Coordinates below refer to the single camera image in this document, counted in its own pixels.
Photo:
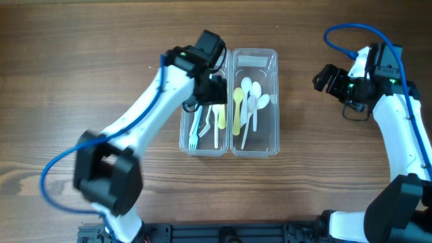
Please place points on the white spoon four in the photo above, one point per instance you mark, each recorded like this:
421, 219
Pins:
246, 85

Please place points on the white spoon one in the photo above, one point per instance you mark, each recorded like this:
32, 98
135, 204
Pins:
256, 90

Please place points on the white spoon two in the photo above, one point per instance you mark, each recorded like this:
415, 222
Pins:
251, 106

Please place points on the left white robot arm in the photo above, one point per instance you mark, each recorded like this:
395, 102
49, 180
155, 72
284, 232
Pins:
107, 170

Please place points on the light blue plastic fork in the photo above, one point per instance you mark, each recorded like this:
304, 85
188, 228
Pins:
193, 139

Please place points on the white spoon three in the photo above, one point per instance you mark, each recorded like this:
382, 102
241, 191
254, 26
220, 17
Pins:
263, 101

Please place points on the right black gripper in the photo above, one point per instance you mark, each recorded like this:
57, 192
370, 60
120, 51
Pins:
336, 82

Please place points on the yellow plastic fork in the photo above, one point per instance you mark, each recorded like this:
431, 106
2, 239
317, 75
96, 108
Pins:
222, 117

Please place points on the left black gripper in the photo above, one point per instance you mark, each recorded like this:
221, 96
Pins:
214, 91

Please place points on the clear plastic container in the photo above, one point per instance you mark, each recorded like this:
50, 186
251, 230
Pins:
206, 143
260, 65

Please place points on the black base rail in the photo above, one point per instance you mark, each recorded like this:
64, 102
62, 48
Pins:
290, 232

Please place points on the yellow plastic spoon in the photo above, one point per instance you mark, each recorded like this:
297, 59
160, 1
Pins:
238, 96

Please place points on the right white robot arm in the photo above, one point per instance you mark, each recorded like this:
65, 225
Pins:
402, 211

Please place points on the white fork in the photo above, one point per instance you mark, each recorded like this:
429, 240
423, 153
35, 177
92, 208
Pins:
196, 113
215, 110
207, 123

